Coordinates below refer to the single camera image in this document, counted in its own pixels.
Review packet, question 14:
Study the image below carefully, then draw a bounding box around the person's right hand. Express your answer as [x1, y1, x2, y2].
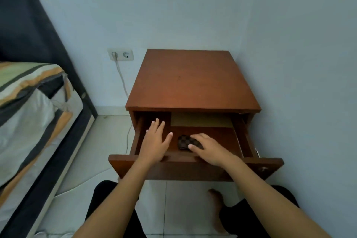
[187, 133, 241, 168]

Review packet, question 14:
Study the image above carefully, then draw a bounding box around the person's left hand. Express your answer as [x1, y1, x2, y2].
[138, 118, 173, 166]

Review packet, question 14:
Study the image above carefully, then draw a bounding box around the checkered manicure kit case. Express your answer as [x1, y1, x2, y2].
[177, 134, 205, 152]

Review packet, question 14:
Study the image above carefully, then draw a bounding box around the person's right forearm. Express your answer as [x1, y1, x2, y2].
[224, 157, 332, 238]

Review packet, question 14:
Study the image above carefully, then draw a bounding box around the person's left forearm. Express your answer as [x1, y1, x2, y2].
[72, 157, 162, 238]

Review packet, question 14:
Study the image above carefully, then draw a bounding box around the person's right leg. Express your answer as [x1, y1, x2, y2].
[208, 184, 300, 238]

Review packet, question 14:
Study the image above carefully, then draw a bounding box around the person's leg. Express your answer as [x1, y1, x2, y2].
[208, 184, 300, 238]
[85, 180, 147, 238]

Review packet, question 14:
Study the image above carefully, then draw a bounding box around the person's left leg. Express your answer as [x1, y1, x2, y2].
[85, 180, 147, 238]

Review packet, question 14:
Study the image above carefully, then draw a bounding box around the striped bedding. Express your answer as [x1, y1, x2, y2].
[0, 61, 84, 219]

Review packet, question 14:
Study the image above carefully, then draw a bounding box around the white double wall socket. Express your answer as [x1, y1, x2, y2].
[107, 48, 134, 62]

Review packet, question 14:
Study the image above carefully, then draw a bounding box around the white plug with cable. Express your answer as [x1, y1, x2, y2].
[54, 52, 133, 198]

